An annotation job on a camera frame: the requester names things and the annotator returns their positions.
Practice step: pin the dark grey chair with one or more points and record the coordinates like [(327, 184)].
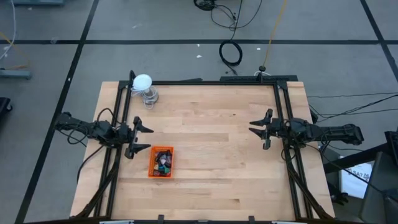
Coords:
[(382, 186)]

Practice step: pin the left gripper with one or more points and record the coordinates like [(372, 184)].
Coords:
[(126, 135)]

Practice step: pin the white labelled box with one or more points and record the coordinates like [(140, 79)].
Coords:
[(354, 183)]

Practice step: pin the white mushroom-shaped lamp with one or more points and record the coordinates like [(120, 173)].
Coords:
[(142, 81)]

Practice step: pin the grey floor rail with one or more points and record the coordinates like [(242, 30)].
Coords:
[(15, 74)]

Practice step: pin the orange plastic basket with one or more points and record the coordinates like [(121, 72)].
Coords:
[(149, 163)]

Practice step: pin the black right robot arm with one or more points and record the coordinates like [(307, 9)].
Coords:
[(326, 133)]

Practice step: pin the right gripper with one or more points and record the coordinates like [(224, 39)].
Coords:
[(278, 129)]

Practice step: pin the black tripod foot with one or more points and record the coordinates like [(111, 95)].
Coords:
[(339, 197)]

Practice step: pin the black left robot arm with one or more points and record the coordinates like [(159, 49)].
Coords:
[(93, 129)]

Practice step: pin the black floor equipment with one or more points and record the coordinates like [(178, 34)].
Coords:
[(3, 105)]

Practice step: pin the black clamp bracket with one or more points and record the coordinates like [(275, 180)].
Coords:
[(252, 220), (160, 219)]

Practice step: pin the grey floor platform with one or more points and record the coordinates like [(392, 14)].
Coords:
[(37, 2)]

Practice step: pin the black metal table frame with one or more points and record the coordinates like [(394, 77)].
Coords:
[(199, 83)]

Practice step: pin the black stand beam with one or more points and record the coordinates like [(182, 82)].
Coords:
[(351, 160)]

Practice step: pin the lilac nail polish bottle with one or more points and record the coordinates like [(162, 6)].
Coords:
[(162, 161)]

